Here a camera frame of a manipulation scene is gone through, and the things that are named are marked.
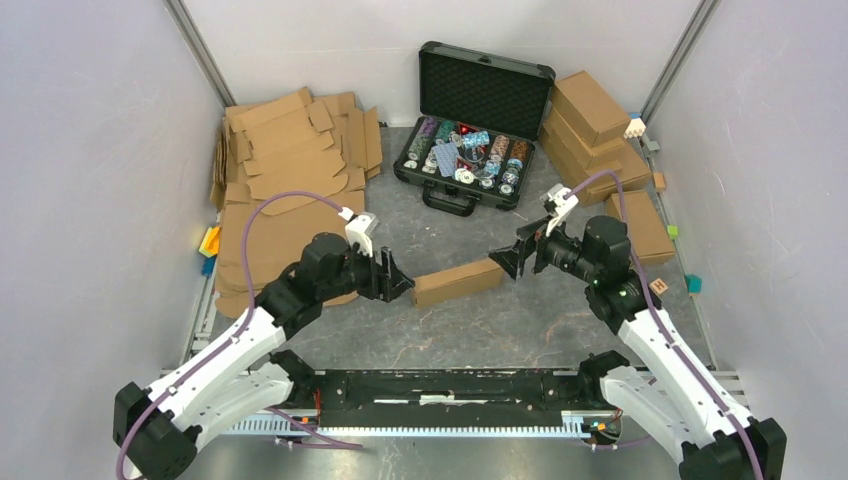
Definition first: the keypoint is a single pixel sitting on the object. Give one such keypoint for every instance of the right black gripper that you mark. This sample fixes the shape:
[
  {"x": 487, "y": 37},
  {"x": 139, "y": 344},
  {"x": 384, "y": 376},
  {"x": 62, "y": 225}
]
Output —
[{"x": 512, "y": 258}]

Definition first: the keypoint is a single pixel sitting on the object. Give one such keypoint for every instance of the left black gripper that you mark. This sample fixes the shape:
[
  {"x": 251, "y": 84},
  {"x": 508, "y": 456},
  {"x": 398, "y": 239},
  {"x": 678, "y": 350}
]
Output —
[{"x": 395, "y": 279}]

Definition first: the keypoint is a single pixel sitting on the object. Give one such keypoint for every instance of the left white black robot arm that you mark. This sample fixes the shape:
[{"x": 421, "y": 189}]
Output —
[{"x": 161, "y": 428}]

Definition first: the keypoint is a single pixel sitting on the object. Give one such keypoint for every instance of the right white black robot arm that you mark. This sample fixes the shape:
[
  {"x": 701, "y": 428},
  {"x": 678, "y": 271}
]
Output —
[{"x": 703, "y": 428}]

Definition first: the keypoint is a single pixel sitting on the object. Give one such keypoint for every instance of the single folded cardboard box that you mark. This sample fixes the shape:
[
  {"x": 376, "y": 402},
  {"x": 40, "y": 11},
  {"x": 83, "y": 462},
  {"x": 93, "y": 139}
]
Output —
[{"x": 646, "y": 230}]

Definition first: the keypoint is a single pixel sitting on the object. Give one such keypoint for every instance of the black poker chip case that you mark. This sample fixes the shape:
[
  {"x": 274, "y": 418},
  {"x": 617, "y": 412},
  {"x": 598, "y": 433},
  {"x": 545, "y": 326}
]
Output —
[{"x": 473, "y": 143}]

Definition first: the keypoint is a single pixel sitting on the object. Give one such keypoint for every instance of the wooden letter H block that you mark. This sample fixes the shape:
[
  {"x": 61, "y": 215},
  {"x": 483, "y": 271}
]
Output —
[{"x": 658, "y": 286}]

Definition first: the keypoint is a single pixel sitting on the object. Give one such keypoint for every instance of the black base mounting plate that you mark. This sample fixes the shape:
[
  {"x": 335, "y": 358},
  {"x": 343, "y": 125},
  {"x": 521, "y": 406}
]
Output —
[{"x": 523, "y": 397}]

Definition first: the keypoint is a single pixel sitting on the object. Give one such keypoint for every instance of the small wooden cube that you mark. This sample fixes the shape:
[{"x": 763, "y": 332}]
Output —
[{"x": 659, "y": 182}]

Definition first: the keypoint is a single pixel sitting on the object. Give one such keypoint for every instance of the white blue toy brick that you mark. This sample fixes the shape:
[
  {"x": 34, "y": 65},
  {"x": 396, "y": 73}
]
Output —
[{"x": 636, "y": 127}]

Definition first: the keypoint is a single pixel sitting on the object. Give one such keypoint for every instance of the stack of flat cardboard blanks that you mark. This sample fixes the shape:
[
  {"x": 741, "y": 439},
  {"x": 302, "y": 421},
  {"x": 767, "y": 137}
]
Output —
[{"x": 280, "y": 167}]

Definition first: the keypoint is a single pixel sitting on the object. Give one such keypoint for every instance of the teal cube block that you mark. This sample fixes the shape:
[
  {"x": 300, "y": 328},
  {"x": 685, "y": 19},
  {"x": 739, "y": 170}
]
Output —
[{"x": 693, "y": 283}]

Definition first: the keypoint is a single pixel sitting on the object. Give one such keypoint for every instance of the orange yellow toy block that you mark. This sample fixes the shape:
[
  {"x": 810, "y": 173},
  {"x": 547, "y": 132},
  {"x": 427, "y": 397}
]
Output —
[{"x": 210, "y": 242}]

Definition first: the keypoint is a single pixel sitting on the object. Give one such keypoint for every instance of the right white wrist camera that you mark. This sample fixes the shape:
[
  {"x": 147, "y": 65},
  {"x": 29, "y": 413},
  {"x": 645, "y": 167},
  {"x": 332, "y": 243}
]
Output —
[{"x": 559, "y": 201}]

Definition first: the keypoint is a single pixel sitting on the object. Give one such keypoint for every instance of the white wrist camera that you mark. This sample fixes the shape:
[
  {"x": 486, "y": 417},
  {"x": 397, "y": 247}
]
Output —
[
  {"x": 358, "y": 230},
  {"x": 559, "y": 201}
]

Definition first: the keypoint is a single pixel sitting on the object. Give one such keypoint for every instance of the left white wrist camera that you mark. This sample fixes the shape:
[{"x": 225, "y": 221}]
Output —
[{"x": 358, "y": 230}]

